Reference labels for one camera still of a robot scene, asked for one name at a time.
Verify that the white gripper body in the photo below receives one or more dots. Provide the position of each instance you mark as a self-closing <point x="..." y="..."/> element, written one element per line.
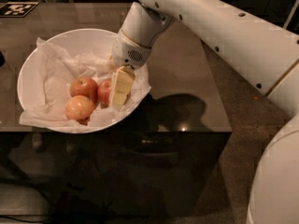
<point x="127" y="52"/>

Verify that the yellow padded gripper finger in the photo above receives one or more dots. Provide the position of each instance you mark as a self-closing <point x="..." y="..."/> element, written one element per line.
<point x="125" y="75"/>

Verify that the pale red apple front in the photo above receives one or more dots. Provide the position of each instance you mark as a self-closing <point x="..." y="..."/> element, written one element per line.
<point x="79" y="107"/>

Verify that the dark glossy table cabinet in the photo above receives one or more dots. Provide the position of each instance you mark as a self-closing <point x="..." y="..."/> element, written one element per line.
<point x="155" y="163"/>

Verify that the black white fiducial marker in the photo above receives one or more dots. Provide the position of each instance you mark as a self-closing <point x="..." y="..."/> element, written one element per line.
<point x="16" y="9"/>

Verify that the small black object left edge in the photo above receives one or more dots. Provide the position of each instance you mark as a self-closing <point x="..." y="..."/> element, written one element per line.
<point x="2" y="59"/>

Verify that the white crumpled paper liner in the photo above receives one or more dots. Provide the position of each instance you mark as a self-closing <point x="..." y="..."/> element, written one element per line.
<point x="62" y="66"/>

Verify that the white bowl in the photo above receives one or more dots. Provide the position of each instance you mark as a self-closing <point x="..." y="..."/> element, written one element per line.
<point x="62" y="44"/>

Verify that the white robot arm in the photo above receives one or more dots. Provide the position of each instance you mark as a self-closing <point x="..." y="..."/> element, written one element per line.
<point x="265" y="55"/>

